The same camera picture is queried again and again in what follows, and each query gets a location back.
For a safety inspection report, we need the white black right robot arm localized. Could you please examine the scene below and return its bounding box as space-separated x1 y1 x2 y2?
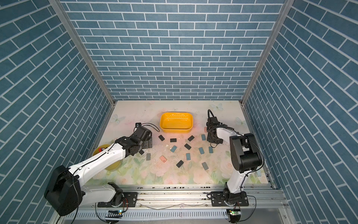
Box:
206 111 264 199

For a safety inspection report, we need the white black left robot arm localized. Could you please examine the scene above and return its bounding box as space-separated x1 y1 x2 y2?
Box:
44 126 153 217

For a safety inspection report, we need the pink eraser bottom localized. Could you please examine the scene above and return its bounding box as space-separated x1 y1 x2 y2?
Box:
159 156 167 163

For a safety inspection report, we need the yellow plastic storage box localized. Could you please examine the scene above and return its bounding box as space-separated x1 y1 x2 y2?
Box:
159 112 194 133

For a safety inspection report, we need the light blue eraser centre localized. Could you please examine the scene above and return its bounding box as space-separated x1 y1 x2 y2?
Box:
170 146 177 153

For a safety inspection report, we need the yellow cup of pens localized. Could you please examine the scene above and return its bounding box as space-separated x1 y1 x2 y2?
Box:
91 143 125 171

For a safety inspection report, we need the left electronics board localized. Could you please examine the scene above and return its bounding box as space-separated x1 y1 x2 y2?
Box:
105 210 123 222

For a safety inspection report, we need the electronics board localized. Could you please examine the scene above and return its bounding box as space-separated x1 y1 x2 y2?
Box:
105 210 123 222
227 209 241 224

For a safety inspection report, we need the right electronics board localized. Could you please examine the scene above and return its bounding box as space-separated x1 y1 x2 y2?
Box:
227 209 241 224

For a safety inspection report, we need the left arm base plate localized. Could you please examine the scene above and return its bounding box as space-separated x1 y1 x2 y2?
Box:
97 192 138 208

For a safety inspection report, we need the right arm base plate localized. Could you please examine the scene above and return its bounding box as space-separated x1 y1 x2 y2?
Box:
207 191 249 207

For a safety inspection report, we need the aluminium mounting rail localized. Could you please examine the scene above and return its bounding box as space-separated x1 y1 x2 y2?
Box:
57 183 289 211

